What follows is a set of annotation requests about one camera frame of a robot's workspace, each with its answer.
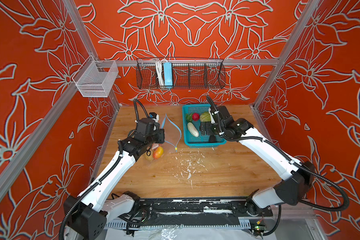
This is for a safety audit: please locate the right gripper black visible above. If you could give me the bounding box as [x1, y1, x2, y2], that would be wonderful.
[197, 120, 226, 136]

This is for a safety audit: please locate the dark avocado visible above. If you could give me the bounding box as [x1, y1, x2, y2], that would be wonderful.
[209, 135, 217, 143]

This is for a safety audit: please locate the orange yellow mango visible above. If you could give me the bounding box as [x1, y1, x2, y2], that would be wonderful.
[153, 146, 164, 160]

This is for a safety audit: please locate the clear zip top bag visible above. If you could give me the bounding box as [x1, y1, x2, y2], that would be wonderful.
[149, 114, 183, 159]

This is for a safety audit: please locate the red fruit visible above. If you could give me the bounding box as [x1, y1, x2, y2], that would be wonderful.
[192, 113, 200, 122]

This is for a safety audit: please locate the white radish with leaves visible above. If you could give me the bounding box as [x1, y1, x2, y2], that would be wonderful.
[186, 114, 199, 138]

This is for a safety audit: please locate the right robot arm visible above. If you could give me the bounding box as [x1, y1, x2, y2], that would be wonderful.
[207, 97, 350, 216]

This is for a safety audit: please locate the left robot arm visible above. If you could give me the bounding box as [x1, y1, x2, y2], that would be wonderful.
[58, 99, 165, 240]

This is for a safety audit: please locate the green cabbage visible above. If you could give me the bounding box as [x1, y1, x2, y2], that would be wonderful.
[200, 112, 212, 122]

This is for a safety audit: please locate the teal plastic basket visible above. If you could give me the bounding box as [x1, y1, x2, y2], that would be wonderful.
[181, 103, 228, 148]

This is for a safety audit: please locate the light blue box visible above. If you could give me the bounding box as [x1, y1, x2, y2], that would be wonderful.
[163, 62, 173, 89]

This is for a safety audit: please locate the small circuit board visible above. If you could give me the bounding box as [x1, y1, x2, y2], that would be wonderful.
[251, 224, 267, 237]

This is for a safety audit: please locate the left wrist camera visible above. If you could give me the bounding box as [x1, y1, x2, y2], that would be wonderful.
[149, 112, 160, 123]

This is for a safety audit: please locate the black wire wall basket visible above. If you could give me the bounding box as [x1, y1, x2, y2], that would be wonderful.
[136, 57, 227, 90]

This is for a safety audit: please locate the white cable bundle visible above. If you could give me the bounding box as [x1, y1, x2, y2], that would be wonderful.
[155, 59, 165, 88]

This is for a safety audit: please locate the white wire mesh basket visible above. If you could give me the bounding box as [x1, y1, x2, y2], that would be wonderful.
[73, 56, 119, 98]

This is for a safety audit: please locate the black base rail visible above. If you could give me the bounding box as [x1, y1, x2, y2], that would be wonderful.
[113, 197, 274, 227]

